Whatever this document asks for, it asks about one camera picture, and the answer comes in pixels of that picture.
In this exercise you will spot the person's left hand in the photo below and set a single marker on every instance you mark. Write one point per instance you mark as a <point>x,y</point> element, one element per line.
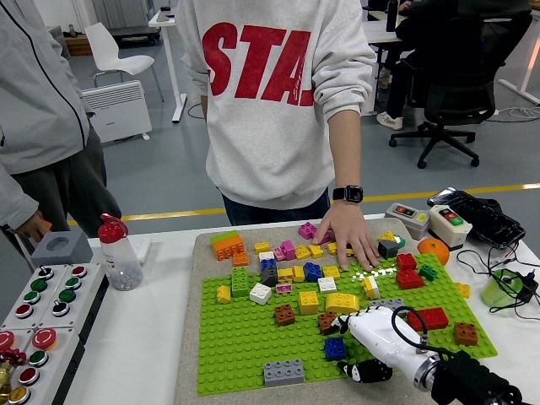
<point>348,230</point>

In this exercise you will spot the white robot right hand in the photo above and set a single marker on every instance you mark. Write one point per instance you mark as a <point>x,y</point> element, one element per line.
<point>384,337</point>

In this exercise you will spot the person's right hand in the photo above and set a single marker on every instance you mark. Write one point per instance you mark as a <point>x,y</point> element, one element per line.
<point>31,225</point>

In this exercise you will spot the orange cylinder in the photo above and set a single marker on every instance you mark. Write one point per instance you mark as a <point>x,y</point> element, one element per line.
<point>46,225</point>

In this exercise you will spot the blue square brick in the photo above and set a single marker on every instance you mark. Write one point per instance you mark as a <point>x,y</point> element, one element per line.
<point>335,349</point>
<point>313,272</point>

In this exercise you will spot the grey two-by-four brick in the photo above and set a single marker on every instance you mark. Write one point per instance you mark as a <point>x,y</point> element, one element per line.
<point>283,373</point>
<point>386,303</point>

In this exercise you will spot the green studded baseplate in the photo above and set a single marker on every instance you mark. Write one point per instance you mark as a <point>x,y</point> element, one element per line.
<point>236,337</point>

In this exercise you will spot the person's right forearm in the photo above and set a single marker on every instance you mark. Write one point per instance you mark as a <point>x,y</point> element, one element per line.
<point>17,198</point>

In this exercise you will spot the person's left forearm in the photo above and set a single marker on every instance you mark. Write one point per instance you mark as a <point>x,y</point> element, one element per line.
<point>346,152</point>

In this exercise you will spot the flat yellow brick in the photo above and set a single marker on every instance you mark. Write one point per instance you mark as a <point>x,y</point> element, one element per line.
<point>351,252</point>

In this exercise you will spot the small yellow brick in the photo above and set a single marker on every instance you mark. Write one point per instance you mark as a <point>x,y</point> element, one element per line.
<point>285,275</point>
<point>223,295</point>
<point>315,250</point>
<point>298,273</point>
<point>302,252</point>
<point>387,236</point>
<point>262,248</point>
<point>331,272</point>
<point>462,290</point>
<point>332,249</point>

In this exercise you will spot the magenta square brick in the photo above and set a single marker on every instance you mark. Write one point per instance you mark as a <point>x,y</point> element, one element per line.
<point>325,239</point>
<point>307,230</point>

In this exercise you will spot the black cube brick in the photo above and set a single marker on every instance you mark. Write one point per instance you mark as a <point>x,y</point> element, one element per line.
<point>388,250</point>

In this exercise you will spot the yellow and white brick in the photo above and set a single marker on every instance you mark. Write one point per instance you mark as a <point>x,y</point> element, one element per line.
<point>371,287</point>

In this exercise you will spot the yellow curved brick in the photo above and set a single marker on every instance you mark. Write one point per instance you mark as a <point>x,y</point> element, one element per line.
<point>342,303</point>

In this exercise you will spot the small green brick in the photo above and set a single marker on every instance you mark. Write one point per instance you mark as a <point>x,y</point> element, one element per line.
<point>401,242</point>

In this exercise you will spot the red two-by-four brick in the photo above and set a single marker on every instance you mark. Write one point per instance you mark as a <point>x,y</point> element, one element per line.
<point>434,317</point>

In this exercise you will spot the white square brick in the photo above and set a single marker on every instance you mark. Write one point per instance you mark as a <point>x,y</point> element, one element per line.
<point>260,293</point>
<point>327,284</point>

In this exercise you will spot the brown square brick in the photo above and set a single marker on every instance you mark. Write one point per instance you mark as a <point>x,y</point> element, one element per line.
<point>466,333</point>
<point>284,315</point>
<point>325,322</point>

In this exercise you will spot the tall magenta brick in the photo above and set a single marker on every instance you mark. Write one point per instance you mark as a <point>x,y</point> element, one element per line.
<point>289,250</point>

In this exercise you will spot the wide red brick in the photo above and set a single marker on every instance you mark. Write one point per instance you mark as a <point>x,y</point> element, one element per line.
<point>410,279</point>

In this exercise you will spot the red square brick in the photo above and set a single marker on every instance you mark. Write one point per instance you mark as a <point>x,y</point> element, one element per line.
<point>406,262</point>

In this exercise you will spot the light pink brick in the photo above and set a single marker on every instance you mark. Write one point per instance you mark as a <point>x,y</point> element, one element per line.
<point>278,254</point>

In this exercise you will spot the dark green brick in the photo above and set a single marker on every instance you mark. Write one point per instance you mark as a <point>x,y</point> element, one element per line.
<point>428,272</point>

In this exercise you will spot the yellow square brick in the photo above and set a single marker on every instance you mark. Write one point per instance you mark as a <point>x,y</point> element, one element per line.
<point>309,303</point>

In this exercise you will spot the flat white brick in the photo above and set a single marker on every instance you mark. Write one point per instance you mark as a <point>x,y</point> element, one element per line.
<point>266,255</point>

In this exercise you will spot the flat pink brick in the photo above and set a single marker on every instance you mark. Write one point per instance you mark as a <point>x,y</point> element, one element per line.
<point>284,288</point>

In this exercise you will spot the small blue brick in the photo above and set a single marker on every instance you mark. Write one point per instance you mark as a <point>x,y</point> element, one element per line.
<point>268,263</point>

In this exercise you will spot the dark grey sloped brick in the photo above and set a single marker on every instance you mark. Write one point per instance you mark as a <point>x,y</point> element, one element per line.
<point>269,277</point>

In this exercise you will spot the small orange brick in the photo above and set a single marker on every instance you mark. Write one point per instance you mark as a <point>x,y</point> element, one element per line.
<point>240,259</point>

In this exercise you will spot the tall lime green brick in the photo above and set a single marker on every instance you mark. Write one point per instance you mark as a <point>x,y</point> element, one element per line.
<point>239,282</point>

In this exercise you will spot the orange brick with lime top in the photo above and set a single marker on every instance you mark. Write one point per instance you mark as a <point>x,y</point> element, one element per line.
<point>228,249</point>

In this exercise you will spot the black wristwatch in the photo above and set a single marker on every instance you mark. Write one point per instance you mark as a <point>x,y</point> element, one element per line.
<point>352,194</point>

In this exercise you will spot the grey block with round hole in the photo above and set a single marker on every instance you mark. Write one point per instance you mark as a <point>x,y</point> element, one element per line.
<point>80,253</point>

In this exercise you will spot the grey four-button control box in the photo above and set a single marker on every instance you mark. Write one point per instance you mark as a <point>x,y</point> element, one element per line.
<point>39,285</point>
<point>67,295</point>

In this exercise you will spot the orange fruit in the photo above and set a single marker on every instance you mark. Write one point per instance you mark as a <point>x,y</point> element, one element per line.
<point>433,252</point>

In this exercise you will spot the clear bottle with red cap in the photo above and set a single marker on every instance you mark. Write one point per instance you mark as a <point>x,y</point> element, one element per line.
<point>120,261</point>

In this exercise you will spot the grey emergency-stop control box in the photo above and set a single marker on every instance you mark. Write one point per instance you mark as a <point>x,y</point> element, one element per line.
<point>5,338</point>
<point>38,358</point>

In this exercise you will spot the green translucent cup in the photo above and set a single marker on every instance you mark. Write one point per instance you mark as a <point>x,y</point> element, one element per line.
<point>493,293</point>

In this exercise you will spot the person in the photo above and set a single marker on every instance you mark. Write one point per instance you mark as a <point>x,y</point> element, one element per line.
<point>34,105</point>
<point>398,93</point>
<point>261,139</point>

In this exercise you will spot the black electronic device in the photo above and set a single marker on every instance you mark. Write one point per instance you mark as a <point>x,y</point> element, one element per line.
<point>481,215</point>

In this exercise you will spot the white panel heater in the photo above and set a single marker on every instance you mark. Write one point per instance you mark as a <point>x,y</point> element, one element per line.
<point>122,109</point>

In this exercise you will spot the black office chair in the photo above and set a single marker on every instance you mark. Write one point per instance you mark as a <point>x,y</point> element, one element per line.
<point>460,93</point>

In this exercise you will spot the brown wooden box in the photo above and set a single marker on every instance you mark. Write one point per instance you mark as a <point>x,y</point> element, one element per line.
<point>80,46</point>

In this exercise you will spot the clear storage box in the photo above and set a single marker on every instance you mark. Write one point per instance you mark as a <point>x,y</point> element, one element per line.
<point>59,40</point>

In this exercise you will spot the white plastic chair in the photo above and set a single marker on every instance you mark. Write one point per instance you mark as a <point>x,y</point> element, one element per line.
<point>105,50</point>

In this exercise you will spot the black bottle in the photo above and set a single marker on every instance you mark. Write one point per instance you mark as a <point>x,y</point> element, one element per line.
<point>392,17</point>

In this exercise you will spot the black platform trolley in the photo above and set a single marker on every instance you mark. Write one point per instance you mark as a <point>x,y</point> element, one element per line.
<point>135,34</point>

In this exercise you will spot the white desk with devices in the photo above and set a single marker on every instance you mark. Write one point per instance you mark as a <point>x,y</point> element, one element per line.
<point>158,19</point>

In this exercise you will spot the grey switch box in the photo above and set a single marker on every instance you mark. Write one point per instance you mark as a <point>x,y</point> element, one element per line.
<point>407,219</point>

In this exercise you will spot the beige switch box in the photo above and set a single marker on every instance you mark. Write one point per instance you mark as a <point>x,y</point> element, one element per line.
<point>449,230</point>

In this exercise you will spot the white wall switch plate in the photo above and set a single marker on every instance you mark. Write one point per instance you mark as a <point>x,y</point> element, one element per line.
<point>143,249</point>

